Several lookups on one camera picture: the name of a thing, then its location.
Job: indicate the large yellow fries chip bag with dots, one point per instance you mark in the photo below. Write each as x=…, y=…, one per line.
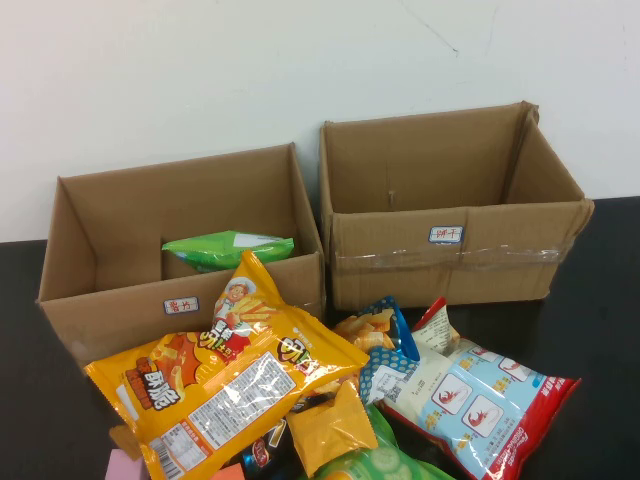
x=225, y=380

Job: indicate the green snack bag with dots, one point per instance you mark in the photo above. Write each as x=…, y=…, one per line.
x=220, y=250

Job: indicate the small plain yellow snack packet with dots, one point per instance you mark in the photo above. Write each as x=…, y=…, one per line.
x=330, y=430

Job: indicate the black and blue snack bag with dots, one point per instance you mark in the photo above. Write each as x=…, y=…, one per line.
x=265, y=450

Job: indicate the cardboard box with clear tape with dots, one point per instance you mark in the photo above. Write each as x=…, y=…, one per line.
x=400, y=270

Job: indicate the blue bag of orange chips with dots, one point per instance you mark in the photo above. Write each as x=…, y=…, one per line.
x=386, y=357

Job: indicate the cardboard box marked F2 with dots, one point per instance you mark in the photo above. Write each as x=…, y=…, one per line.
x=125, y=215

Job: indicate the red light-blue shrimp cracker bag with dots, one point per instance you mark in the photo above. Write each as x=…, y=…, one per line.
x=470, y=400

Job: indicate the green cucumber chip bag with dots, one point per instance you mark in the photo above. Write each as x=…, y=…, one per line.
x=380, y=462

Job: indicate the orange foam cube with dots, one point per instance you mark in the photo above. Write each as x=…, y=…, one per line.
x=230, y=474

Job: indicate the pink foam cube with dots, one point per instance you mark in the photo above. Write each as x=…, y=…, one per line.
x=122, y=467

